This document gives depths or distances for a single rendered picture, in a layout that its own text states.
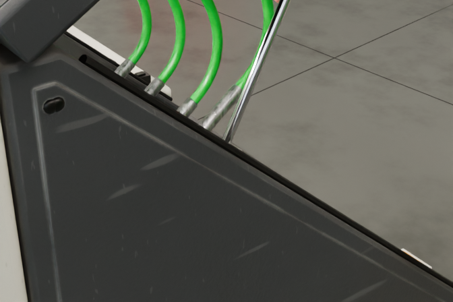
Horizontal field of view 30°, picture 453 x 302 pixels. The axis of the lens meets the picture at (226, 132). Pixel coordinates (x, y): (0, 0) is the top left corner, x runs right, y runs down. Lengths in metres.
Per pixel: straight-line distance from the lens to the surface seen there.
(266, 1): 1.06
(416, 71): 3.91
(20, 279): 0.56
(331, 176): 3.07
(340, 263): 0.78
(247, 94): 0.65
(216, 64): 1.16
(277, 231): 0.69
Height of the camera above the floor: 1.65
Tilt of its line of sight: 30 degrees down
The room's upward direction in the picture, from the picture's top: straight up
